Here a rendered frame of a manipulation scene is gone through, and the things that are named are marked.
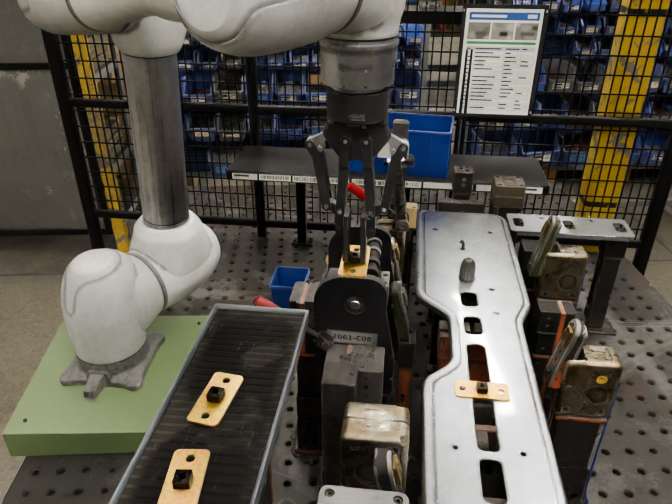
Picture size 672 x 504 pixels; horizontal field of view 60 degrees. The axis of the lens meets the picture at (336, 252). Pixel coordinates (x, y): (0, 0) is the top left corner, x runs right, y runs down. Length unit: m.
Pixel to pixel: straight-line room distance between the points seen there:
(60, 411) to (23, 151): 2.21
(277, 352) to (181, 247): 0.61
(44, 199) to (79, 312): 2.25
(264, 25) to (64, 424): 1.01
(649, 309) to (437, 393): 1.04
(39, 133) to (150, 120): 2.14
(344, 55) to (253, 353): 0.39
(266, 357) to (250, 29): 0.42
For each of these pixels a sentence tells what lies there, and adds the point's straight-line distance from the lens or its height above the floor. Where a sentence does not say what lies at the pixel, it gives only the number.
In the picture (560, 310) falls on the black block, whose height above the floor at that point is 0.99.
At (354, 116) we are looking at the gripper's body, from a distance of 0.70.
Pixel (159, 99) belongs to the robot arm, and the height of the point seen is 1.35.
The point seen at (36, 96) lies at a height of 0.90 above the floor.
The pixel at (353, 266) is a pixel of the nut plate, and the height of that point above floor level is 1.24.
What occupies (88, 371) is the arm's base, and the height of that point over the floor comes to 0.81.
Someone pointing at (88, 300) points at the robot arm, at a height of 0.99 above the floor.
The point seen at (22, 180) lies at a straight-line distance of 3.49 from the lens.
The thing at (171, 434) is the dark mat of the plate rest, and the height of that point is 1.16.
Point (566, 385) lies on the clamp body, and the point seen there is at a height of 1.00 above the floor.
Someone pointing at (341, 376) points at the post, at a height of 1.10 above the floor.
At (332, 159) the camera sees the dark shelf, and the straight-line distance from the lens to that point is 1.77.
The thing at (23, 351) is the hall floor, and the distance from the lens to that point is 2.95.
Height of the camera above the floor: 1.65
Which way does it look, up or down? 30 degrees down
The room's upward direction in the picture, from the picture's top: straight up
